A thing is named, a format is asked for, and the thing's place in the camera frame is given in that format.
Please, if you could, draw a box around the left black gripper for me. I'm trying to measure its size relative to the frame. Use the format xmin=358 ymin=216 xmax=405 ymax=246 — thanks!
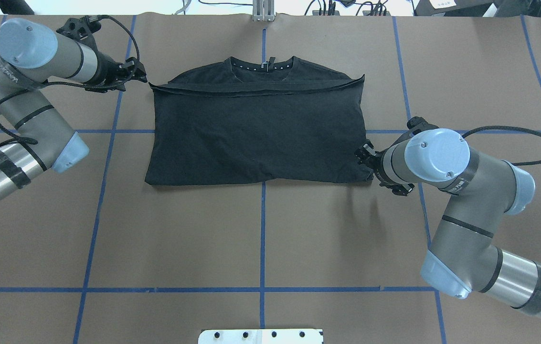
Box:
xmin=84 ymin=53 xmax=148 ymax=93

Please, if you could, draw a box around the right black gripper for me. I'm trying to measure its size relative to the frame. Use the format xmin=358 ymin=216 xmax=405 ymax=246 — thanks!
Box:
xmin=354 ymin=140 xmax=414 ymax=196

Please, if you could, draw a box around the black graphic t-shirt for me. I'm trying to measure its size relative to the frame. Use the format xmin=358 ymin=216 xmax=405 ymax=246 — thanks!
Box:
xmin=145 ymin=56 xmax=373 ymax=186

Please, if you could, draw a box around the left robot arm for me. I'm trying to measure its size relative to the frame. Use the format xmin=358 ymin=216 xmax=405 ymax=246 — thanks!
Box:
xmin=0 ymin=15 xmax=147 ymax=201

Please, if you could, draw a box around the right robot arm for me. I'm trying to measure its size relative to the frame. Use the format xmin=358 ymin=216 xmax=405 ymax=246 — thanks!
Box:
xmin=355 ymin=127 xmax=541 ymax=318

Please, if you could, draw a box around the aluminium frame post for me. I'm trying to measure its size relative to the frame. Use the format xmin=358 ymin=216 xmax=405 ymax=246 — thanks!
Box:
xmin=252 ymin=0 xmax=276 ymax=22

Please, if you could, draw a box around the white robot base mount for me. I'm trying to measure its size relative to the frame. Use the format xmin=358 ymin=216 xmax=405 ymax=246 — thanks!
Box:
xmin=198 ymin=328 xmax=325 ymax=344

